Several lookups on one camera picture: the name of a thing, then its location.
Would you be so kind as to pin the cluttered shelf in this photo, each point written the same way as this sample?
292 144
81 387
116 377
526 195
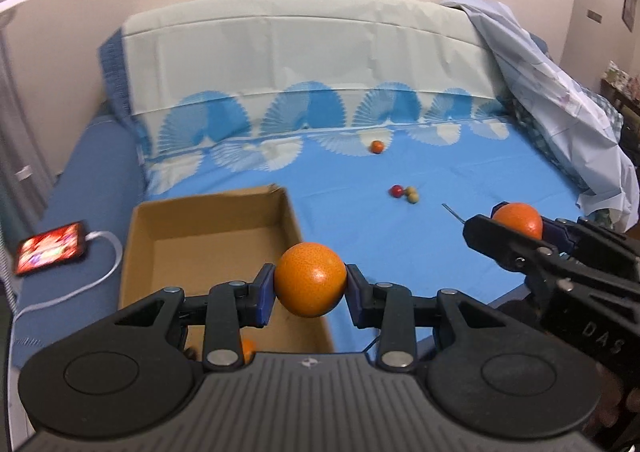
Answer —
622 81

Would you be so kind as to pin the white wall outlet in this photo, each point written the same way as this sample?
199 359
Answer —
23 174

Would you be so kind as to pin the person's right hand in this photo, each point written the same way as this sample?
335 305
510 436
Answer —
615 402

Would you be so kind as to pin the grey curtain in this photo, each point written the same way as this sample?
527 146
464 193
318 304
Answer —
20 106

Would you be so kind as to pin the dotted blue blanket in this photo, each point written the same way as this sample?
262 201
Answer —
545 136

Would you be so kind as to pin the framed wall picture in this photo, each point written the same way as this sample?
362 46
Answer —
629 4

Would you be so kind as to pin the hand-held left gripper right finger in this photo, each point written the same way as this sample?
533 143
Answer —
357 297

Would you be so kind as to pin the small orange tangerine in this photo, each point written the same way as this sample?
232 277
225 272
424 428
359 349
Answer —
247 351
376 147

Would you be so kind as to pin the small red apple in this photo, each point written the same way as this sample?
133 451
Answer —
396 191

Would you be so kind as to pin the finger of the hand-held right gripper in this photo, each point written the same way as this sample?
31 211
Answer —
557 232
500 244

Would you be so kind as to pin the large orange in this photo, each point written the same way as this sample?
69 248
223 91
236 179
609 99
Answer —
310 279
520 219

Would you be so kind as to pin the small wall plate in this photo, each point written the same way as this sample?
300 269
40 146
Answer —
594 15

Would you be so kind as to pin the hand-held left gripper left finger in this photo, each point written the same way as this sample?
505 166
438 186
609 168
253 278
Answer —
262 294

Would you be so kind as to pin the black smartphone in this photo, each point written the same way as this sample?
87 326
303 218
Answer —
50 248

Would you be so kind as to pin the brown cardboard box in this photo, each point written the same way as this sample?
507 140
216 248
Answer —
200 242

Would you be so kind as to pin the pale crumpled cloth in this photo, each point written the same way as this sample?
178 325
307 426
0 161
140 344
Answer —
550 81

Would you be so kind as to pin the blue sofa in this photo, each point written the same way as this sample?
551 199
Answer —
90 171

